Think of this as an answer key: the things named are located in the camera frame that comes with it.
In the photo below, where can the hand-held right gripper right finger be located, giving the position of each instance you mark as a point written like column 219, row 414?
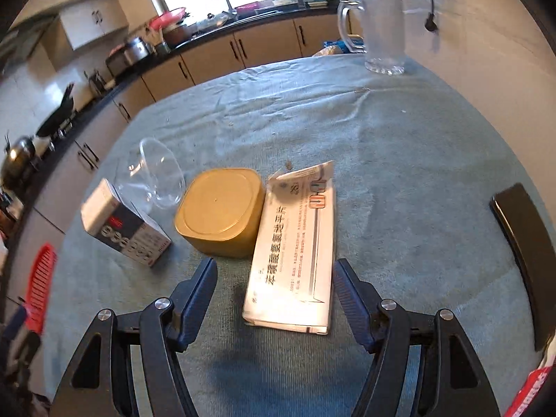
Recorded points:
column 354, row 304

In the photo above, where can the silver rice cooker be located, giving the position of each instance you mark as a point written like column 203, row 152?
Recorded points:
column 130, row 54

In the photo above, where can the clear glass pitcher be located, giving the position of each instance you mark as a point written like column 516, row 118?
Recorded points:
column 384, row 30

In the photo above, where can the red plastic basket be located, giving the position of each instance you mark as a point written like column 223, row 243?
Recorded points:
column 41, row 286

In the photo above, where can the black wok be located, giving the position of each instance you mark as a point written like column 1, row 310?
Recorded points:
column 56, row 117

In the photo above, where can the black chair back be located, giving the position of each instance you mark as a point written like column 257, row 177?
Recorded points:
column 527, row 260

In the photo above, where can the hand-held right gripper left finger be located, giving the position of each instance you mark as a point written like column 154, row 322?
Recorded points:
column 195, row 304

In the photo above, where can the white upper cabinet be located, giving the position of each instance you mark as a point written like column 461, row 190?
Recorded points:
column 93, row 21

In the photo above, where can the clear plastic cup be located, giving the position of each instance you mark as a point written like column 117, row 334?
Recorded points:
column 156, row 173

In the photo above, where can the beige lower cabinets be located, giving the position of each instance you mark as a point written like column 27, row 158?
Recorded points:
column 260, row 47

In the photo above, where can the black kitchen countertop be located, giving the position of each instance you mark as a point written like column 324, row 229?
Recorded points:
column 243, row 21

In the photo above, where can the long white medicine box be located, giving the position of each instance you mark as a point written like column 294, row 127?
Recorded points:
column 295, row 252

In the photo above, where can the red bowl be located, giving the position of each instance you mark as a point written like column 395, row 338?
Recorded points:
column 167, row 17

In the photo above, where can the blue plastic bag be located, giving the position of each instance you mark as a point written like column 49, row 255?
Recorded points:
column 343, row 45

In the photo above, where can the yellow square container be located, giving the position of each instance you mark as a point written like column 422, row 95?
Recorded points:
column 221, row 210

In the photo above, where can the red printed clear plastic bag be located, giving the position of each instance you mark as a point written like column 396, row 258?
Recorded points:
column 532, row 391

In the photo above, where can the white and dark box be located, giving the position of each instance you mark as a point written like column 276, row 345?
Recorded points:
column 126, row 230

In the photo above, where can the black kettle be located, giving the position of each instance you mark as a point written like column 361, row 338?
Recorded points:
column 17, row 158

